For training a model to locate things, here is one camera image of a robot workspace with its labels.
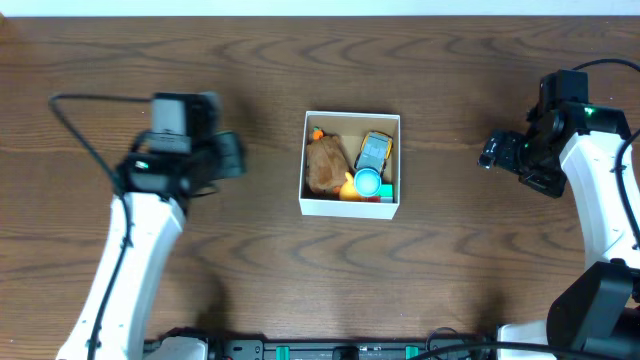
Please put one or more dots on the yellow grey toy truck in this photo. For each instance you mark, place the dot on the yellow grey toy truck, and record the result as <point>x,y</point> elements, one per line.
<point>374,152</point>

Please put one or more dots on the multicoloured puzzle cube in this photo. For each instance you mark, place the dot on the multicoloured puzzle cube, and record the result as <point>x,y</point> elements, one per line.
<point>385,194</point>

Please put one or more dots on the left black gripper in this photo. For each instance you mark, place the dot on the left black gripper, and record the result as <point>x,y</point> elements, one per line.
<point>230,154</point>

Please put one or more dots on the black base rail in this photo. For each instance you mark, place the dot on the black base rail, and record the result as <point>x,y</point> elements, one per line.
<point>380,350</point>

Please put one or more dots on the orange duck toy blue hat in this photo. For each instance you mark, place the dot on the orange duck toy blue hat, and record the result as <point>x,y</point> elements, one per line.
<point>364,184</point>

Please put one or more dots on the white cardboard box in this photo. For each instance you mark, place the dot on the white cardboard box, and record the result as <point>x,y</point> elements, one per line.
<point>352,128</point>

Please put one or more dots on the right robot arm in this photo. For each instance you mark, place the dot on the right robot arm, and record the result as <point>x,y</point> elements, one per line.
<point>585,148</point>

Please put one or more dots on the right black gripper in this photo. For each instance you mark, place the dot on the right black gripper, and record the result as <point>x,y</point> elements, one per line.
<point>500,150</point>

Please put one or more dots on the brown plush toy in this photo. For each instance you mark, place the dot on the brown plush toy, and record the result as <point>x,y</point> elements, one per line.
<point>326,164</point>

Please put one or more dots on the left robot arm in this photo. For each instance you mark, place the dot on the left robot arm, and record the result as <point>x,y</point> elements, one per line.
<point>178,159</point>

